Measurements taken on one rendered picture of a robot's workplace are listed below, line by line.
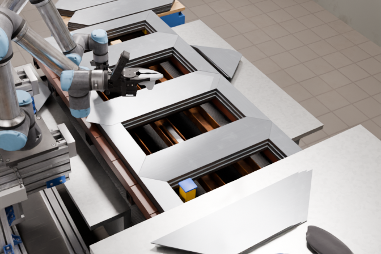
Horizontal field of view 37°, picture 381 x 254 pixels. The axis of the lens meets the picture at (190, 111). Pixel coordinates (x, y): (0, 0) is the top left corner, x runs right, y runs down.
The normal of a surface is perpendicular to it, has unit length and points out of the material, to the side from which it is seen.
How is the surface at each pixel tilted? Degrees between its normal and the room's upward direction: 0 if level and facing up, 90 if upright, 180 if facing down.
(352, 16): 90
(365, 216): 0
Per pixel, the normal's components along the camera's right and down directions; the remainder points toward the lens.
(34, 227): 0.04, -0.77
